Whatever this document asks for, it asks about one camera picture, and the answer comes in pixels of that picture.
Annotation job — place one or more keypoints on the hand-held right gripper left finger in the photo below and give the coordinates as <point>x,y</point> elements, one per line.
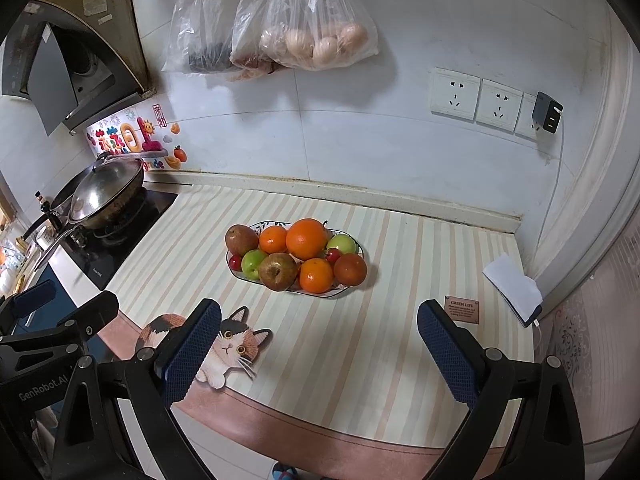
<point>192,350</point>

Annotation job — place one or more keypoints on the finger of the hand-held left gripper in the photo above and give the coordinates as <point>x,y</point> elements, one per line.
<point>32,297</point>
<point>95,310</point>

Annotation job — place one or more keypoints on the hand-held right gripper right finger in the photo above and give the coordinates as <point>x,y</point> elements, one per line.
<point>447,350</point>

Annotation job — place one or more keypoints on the small red tomato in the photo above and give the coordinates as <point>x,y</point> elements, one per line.
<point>235,262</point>
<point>332,255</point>

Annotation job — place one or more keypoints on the floral oval plate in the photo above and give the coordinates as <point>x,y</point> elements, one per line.
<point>350,288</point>

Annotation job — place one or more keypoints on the red and green apple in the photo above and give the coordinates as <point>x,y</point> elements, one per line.
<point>240,240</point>

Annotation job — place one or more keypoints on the dark red round fruit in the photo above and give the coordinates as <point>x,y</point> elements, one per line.
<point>350,269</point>

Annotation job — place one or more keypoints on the small orange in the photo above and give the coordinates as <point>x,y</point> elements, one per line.
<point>272,240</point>
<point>316,275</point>

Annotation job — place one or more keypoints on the brown mat label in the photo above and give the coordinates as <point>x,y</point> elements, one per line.
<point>461,309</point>

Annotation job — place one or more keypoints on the striped cat mat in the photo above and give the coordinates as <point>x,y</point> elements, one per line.
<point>380,340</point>

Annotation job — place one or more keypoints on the white folded paper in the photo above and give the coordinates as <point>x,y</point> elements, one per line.
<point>512,285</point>

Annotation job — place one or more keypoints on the dark bottle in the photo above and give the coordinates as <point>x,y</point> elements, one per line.
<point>42,204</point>

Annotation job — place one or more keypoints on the dark wok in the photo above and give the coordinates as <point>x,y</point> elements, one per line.
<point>117,215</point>

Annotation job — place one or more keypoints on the black glass stove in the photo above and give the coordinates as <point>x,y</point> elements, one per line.
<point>150,210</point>

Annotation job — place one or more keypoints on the steel wok lid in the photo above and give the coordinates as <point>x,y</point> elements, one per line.
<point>105,187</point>

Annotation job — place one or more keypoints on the blue slipper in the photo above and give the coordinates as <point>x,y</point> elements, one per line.
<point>286,472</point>

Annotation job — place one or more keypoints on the large orange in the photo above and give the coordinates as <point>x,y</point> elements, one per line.
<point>306,239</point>

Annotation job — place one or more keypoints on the range hood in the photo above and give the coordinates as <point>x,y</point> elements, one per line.
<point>75,70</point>

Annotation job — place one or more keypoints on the grey plug charger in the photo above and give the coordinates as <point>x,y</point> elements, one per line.
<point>546,112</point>

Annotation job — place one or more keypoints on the clear bag of dark food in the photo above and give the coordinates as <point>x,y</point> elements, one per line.
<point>200,45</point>

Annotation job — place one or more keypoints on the clear bag of red food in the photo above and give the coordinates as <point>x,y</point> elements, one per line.
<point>247,55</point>

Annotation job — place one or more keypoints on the clear bag of eggs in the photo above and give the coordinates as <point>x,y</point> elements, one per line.
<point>320,25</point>

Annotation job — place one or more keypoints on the colourful wall stickers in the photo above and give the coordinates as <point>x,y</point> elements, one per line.
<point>130,137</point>

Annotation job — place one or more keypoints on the white wall socket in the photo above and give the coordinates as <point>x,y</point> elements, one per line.
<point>522,122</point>
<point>498,105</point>
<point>454,93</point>

